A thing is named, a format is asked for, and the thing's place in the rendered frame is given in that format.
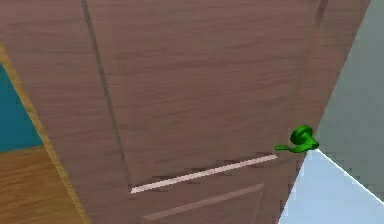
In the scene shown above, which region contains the brown wooden room door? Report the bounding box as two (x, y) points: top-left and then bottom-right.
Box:
(0, 0), (372, 224)

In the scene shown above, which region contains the green lever door handle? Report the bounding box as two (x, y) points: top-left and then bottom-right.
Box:
(273, 124), (320, 154)

